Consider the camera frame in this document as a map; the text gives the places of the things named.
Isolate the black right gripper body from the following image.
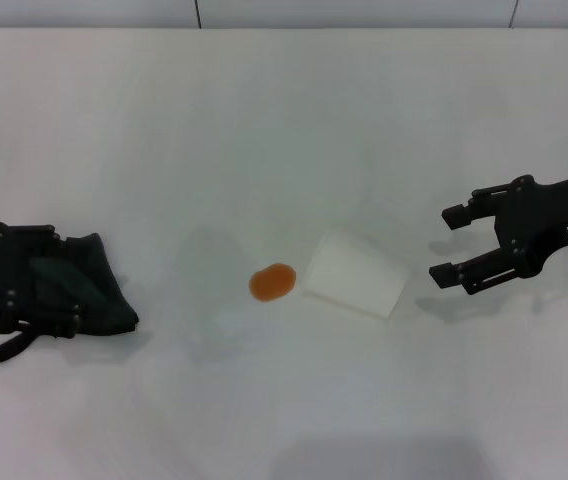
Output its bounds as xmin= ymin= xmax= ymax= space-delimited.
xmin=493 ymin=168 xmax=568 ymax=277

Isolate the dark rag with strap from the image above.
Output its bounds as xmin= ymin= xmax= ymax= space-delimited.
xmin=0 ymin=232 xmax=140 ymax=364

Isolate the white paper cup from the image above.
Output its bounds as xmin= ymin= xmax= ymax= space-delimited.
xmin=302 ymin=229 xmax=411 ymax=320

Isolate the orange liquid stain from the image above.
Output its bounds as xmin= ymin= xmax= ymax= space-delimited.
xmin=248 ymin=262 xmax=297 ymax=304

